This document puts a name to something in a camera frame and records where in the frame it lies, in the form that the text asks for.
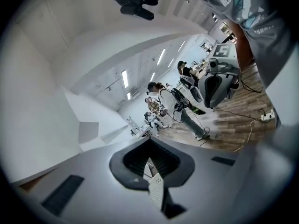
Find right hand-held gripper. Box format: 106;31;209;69
197;43;241;110

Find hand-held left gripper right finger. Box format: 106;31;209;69
149;136;252;224

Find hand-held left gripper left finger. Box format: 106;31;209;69
10;136;171;224

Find person's right forearm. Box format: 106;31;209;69
230;20;256;70

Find black and green board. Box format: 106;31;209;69
190;101;206;115

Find white power strip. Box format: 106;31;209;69
260;108;276;121

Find grey printed t-shirt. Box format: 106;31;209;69
190;0;294;88

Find group of ceiling light panels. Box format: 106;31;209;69
121;39;187;101

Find white cable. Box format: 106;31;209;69
233;119;263;153

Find black head camera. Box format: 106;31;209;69
120;4;155;21

